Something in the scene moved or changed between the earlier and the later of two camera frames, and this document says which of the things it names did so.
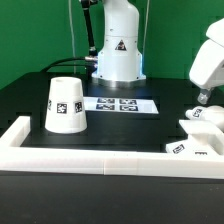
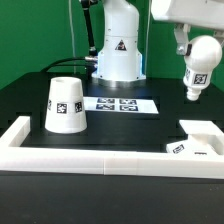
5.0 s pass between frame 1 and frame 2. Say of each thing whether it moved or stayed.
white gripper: moved
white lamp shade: stayed
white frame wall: stayed
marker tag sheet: stayed
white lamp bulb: moved
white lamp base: stayed
